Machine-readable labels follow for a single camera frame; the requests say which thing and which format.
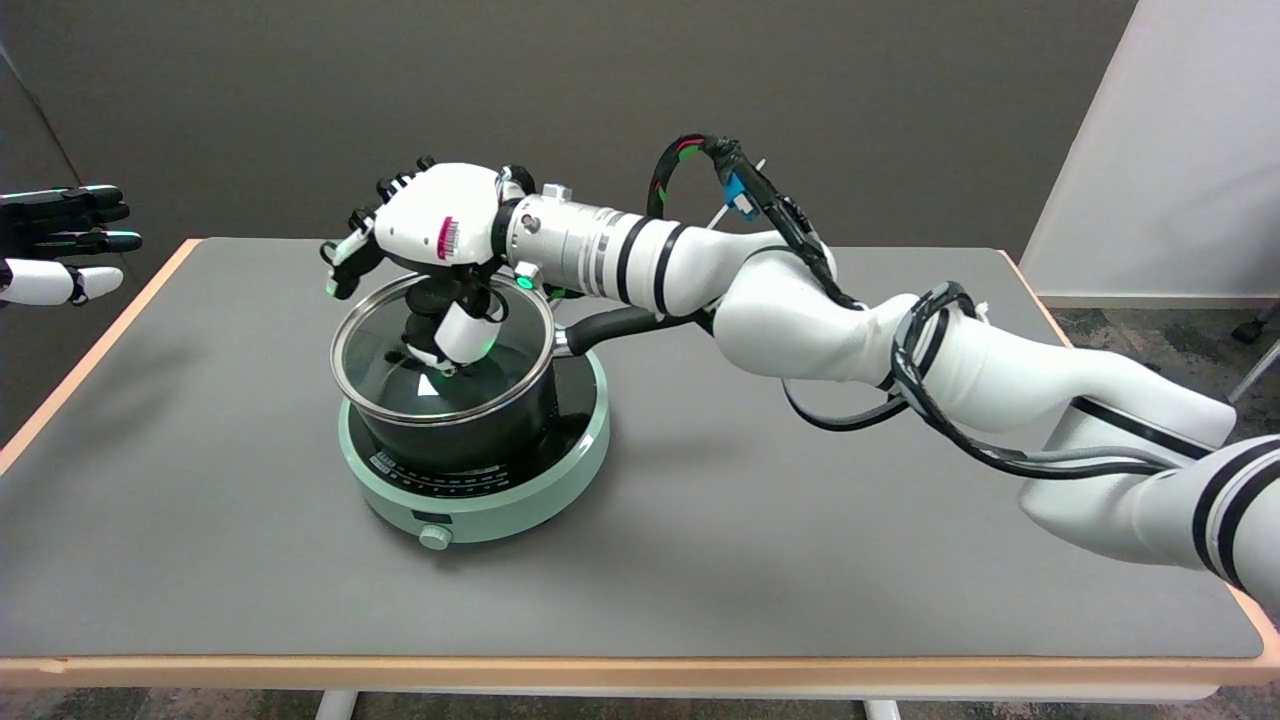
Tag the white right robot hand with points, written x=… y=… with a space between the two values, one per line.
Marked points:
x=440 y=215

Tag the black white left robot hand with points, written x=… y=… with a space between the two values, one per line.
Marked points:
x=50 y=283

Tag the glass pot lid black knob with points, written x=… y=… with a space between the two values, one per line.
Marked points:
x=380 y=360

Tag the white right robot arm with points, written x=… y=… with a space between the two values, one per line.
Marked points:
x=820 y=320

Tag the mint green induction cooker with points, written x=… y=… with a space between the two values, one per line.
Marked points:
x=500 y=510

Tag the gray table mat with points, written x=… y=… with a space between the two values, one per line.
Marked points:
x=700 y=520

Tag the white table leg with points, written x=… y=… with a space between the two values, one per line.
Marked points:
x=882 y=710
x=335 y=705

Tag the black caster wheel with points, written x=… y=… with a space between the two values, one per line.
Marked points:
x=1250 y=328

